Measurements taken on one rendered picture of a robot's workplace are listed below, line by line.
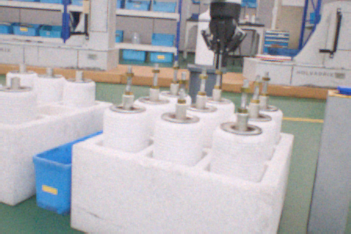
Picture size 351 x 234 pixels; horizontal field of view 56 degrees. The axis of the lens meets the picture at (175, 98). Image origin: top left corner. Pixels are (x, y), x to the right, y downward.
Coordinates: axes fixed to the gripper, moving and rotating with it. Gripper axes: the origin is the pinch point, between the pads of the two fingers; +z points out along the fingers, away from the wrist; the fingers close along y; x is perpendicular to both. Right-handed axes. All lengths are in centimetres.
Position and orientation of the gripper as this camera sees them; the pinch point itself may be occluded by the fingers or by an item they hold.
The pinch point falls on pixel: (220, 61)
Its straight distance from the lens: 84.7
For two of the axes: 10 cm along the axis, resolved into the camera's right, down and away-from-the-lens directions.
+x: -7.0, 0.8, -7.1
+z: -0.7, 9.8, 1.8
